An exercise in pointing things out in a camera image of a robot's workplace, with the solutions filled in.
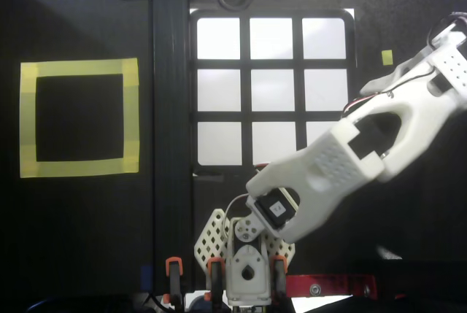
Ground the black flat bar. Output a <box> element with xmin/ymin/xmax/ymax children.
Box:
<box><xmin>151</xmin><ymin>0</ymin><xmax>193</xmax><ymax>292</ymax></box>

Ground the red corner bracket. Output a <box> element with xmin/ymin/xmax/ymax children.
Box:
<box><xmin>285</xmin><ymin>274</ymin><xmax>377</xmax><ymax>298</ymax></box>

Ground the yellow tape square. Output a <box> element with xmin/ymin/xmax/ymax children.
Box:
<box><xmin>20</xmin><ymin>57</ymin><xmax>142</xmax><ymax>179</ymax></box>

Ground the white grid sheet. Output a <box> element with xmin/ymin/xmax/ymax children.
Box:
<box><xmin>189</xmin><ymin>8</ymin><xmax>357</xmax><ymax>179</ymax></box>

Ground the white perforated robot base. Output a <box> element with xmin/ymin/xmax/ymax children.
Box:
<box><xmin>193</xmin><ymin>209</ymin><xmax>297</xmax><ymax>274</ymax></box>

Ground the orange black spring clamp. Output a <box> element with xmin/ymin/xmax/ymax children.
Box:
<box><xmin>269</xmin><ymin>255</ymin><xmax>288</xmax><ymax>298</ymax></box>
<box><xmin>204</xmin><ymin>257</ymin><xmax>226</xmax><ymax>305</ymax></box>
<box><xmin>164</xmin><ymin>256</ymin><xmax>185</xmax><ymax>309</ymax></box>

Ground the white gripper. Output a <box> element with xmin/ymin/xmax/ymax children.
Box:
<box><xmin>360</xmin><ymin>27</ymin><xmax>467</xmax><ymax>101</ymax></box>

